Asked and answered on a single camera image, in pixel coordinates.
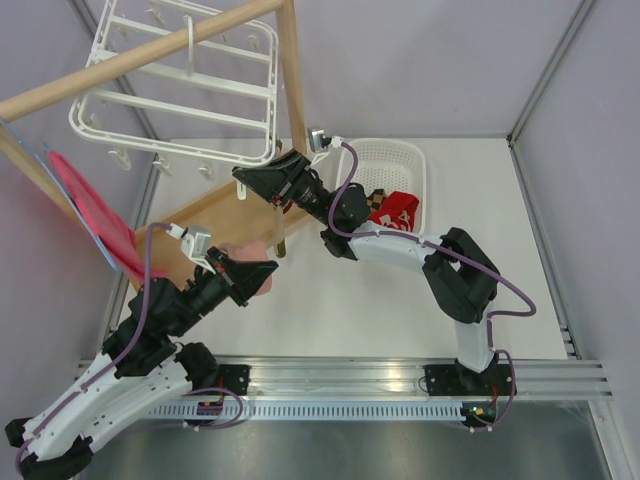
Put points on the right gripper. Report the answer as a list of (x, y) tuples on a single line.
[(277, 180)]

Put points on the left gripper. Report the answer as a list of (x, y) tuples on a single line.
[(241, 279)]

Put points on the pink sock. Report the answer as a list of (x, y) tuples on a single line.
[(252, 251)]

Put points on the brown argyle sock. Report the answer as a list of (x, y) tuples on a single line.
[(376, 199)]

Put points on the red sock white print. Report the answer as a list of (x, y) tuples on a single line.
[(398, 220)]

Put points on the plain red sock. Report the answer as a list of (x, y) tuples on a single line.
[(401, 206)]

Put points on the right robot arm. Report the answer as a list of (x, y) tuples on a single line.
[(460, 276)]

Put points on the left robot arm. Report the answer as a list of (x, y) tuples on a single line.
[(138, 368)]

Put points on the white clip sock hanger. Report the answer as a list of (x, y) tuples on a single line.
[(213, 101)]

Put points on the wooden drying rack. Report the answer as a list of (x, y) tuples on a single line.
[(121, 44)]

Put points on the white perforated plastic basket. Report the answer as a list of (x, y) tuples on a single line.
[(394, 166)]

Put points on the pink cloth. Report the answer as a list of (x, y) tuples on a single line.
[(113, 232)]

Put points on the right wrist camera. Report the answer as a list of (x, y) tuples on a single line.
[(321, 143)]

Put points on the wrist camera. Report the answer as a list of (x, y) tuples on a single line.
[(195, 245), (321, 143)]

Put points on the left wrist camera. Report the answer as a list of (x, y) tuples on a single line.
[(195, 245)]

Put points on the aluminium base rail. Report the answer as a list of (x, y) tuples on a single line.
[(334, 378)]

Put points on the white slotted cable duct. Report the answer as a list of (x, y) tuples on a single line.
[(184, 410)]

